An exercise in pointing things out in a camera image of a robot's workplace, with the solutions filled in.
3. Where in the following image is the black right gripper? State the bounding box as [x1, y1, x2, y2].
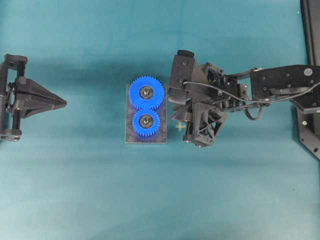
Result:
[0, 54, 67, 142]

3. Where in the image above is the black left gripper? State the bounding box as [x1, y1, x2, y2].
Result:
[171, 62, 247, 148]

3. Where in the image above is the small blue plastic gear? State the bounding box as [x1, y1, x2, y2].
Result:
[132, 109, 160, 137]

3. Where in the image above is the steel shaft under large gear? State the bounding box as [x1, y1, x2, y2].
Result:
[143, 88, 150, 96]

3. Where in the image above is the large blue plastic gear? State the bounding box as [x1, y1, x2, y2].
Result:
[128, 76, 165, 110]

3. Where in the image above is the yellow cross table marker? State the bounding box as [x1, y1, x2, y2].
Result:
[175, 122, 186, 132]

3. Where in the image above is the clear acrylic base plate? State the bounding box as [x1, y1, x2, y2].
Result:
[125, 83, 167, 144]

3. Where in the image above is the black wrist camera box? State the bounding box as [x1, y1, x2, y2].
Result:
[168, 49, 199, 105]

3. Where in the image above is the black camera cable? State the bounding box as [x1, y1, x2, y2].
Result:
[183, 80, 320, 121]

